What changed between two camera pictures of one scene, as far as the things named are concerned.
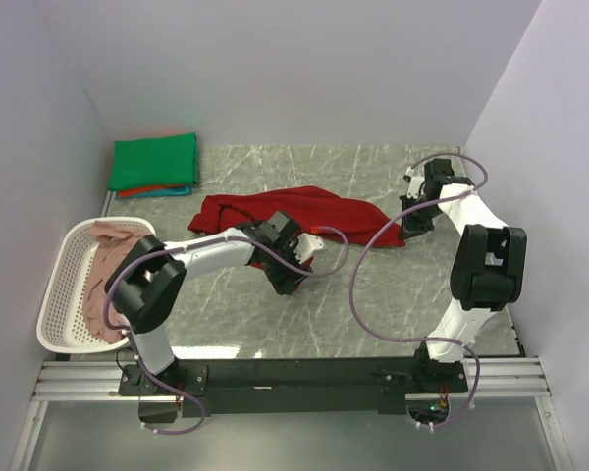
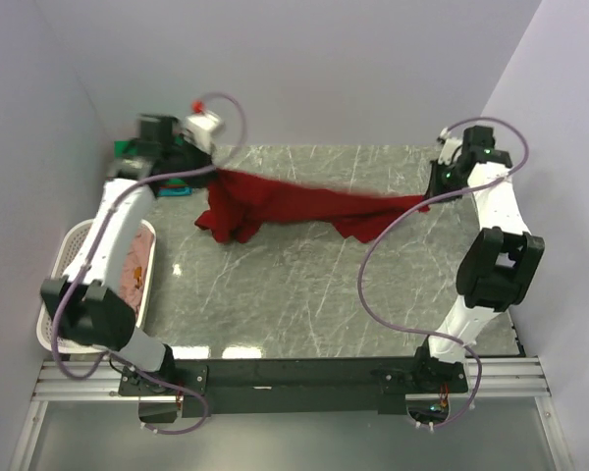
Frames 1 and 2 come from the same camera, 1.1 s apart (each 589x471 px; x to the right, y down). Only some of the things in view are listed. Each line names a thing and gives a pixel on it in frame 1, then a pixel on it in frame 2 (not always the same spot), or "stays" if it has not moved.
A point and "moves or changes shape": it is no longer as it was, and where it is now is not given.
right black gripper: x=411 y=228 → x=435 y=187
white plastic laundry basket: x=62 y=326 stays
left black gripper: x=284 y=282 → x=201 y=180
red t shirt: x=311 y=208 moves or changes shape
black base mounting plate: x=297 y=387 stays
